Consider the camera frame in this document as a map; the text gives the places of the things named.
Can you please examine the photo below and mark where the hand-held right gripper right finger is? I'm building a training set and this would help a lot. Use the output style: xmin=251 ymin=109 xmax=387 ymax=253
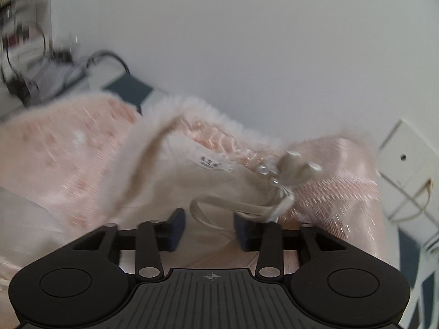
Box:
xmin=233 ymin=212 xmax=348 ymax=282

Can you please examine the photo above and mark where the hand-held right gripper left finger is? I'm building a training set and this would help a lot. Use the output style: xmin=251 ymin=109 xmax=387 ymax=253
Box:
xmin=69 ymin=208 xmax=186 ymax=282

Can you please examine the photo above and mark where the pink fur-trimmed garment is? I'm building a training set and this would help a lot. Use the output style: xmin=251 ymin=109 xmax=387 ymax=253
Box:
xmin=0 ymin=92 xmax=386 ymax=282

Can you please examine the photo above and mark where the geometric patterned table mat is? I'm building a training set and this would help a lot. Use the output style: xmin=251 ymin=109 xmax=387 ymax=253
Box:
xmin=74 ymin=55 xmax=439 ymax=329

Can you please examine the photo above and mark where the black charger adapter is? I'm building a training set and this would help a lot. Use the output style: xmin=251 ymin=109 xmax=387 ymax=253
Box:
xmin=9 ymin=77 xmax=40 ymax=107

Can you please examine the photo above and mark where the clear acrylic organizer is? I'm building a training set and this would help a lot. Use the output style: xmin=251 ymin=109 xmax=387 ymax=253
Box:
xmin=0 ymin=0 xmax=52 ymax=59

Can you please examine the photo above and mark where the white wall outlet panel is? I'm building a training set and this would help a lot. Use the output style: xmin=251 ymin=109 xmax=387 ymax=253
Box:
xmin=377 ymin=119 xmax=439 ymax=234

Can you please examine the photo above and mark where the black cable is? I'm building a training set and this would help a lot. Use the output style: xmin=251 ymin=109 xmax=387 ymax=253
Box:
xmin=86 ymin=51 xmax=134 ymax=76

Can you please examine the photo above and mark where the beige cable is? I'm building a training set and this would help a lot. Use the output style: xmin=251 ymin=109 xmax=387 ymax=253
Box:
xmin=387 ymin=177 xmax=433 ymax=222

